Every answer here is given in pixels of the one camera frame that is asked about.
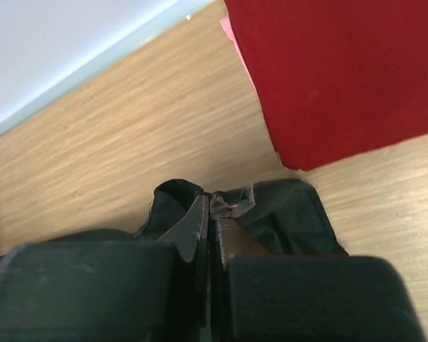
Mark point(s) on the black t-shirt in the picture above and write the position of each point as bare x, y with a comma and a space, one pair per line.
284, 216

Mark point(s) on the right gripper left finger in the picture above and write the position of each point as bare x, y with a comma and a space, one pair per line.
142, 290

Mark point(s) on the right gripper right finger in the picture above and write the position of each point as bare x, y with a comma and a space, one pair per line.
261, 296

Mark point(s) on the folded dark red t-shirt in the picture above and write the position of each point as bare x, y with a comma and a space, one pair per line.
335, 78

